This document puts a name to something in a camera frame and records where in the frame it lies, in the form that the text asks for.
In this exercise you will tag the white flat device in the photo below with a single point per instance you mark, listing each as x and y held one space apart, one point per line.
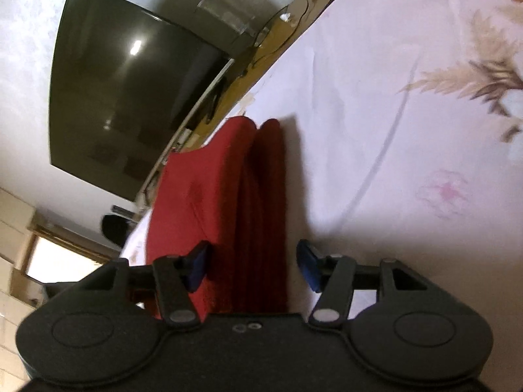
175 147

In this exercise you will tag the wooden television stand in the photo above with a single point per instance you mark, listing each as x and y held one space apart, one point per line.
282 28

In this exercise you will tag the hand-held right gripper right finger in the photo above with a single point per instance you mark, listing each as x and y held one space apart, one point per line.
308 268

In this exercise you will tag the black remote control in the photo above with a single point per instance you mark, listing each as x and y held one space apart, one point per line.
215 102

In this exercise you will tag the clear cylindrical container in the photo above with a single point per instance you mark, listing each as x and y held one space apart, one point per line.
229 16

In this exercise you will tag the bright window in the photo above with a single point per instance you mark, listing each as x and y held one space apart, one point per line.
69 259

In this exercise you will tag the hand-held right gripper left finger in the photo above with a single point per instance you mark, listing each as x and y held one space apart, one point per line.
196 268

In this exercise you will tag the black chair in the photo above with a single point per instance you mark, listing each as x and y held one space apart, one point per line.
116 232

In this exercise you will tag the red garment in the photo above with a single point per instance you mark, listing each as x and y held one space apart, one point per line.
196 196

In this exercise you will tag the black flat television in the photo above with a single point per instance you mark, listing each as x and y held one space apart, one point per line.
122 98

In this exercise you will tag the small white object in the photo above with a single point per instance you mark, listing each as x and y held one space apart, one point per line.
285 16

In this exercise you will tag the floral white bedsheet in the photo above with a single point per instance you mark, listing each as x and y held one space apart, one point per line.
388 130

